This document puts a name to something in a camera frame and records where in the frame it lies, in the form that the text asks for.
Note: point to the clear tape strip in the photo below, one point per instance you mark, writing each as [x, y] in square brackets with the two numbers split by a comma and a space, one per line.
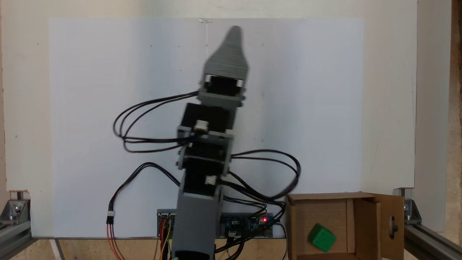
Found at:
[205, 20]

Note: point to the green dice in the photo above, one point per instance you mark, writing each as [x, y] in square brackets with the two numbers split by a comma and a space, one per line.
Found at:
[322, 237]

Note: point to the motor controller circuit board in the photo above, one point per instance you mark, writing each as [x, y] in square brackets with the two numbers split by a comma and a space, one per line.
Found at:
[166, 225]

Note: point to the brown cardboard box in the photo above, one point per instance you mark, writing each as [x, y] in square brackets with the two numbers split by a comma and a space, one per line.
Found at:
[366, 231]

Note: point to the grey board mounting plate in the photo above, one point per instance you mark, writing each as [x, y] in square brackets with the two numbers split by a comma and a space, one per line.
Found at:
[164, 211]

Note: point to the metal corner bracket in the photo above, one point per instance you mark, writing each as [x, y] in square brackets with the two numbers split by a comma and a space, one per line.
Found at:
[14, 211]
[411, 213]

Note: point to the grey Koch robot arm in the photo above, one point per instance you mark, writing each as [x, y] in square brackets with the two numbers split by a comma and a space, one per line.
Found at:
[202, 180]

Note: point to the aluminium frame post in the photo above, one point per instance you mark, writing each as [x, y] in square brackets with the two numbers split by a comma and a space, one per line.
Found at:
[433, 242]
[12, 238]

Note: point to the blue power circuit board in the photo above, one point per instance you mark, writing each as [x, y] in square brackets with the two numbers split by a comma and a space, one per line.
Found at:
[245, 224]

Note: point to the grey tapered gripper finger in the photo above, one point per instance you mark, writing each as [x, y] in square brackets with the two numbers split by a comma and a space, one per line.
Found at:
[229, 57]

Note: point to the white paper sheet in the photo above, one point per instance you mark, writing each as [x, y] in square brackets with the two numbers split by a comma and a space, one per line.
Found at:
[325, 108]

